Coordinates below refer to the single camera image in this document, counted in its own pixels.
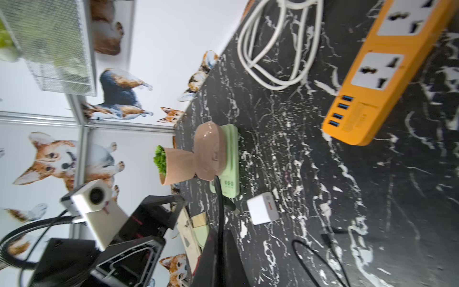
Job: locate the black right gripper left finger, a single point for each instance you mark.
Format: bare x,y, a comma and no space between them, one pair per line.
206,273

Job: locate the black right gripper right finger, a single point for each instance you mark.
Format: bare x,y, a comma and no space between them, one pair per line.
234,272

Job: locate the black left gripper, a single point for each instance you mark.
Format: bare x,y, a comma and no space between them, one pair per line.
134,249

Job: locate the white USB charger adapter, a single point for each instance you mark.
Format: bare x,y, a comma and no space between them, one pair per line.
262,209

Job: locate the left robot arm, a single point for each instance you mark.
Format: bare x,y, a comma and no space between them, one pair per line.
64,262

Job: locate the green electronic scale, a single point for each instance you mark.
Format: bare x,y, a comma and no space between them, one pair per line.
230,177

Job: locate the green dustpan brush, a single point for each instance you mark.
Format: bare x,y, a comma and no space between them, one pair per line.
194,231

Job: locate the pink pot green plant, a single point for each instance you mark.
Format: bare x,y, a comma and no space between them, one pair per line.
174,165

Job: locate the pink panda bowl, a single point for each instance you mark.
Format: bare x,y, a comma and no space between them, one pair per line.
210,151

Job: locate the orange power strip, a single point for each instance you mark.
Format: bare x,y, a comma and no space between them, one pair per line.
395,48

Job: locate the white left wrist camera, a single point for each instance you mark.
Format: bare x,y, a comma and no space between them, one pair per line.
94,204

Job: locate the aluminium frame post left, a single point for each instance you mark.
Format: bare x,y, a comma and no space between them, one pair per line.
125,13

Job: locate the white wire mesh basket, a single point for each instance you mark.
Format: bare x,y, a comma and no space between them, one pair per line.
54,39

